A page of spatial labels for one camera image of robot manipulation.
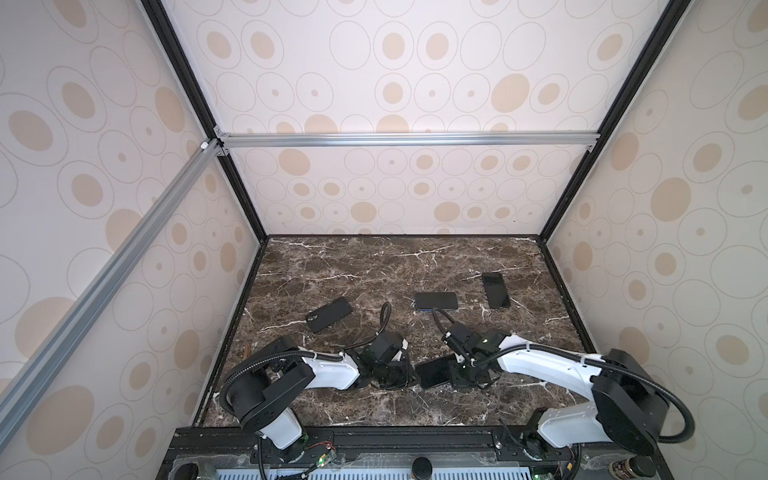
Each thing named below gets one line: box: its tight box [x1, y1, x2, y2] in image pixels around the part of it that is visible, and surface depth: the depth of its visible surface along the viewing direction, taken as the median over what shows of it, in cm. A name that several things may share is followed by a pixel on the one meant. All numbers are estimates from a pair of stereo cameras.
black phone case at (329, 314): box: [305, 296, 353, 333], surface depth 100 cm
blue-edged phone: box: [414, 292, 458, 312], surface depth 103 cm
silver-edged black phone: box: [482, 272, 511, 309], surface depth 108 cm
